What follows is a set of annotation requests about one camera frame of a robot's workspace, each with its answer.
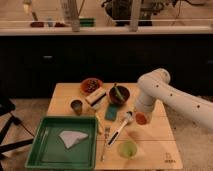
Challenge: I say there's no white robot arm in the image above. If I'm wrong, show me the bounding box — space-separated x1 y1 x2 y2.
134 68 213 131

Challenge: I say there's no dark red bowl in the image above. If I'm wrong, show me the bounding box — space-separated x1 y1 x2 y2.
109 86 130 105

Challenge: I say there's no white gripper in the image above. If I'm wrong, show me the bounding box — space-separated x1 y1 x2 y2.
128 95 156 124

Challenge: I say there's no green plastic tray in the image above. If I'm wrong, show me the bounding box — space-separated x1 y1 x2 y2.
25 116 97 171

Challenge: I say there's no teal sponge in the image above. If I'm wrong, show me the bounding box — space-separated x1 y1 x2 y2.
105 104 119 121

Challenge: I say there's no yellow green utensil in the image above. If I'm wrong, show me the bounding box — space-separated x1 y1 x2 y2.
95 112 103 134

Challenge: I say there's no green vegetable in bowl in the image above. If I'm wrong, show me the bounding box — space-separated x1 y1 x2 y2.
113 82 125 101

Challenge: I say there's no white black box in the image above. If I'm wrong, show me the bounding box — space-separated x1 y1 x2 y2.
85 87 106 107

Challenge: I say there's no orange plate with food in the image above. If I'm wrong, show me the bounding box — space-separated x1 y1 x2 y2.
80 78 103 94

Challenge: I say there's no white black dish brush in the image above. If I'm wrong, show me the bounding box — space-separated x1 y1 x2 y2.
107 111 133 146

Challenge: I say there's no black tripod stand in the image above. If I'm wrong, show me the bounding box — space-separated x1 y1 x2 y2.
0 95 33 171

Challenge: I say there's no green plastic cup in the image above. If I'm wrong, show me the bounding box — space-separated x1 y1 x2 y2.
118 141 137 158

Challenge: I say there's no silver fork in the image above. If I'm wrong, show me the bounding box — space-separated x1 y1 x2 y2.
100 127 110 162

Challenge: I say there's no green box on counter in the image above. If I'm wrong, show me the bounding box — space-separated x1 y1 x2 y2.
80 18 95 27

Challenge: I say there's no white crumpled cloth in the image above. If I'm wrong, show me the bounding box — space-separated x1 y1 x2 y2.
59 131 88 149

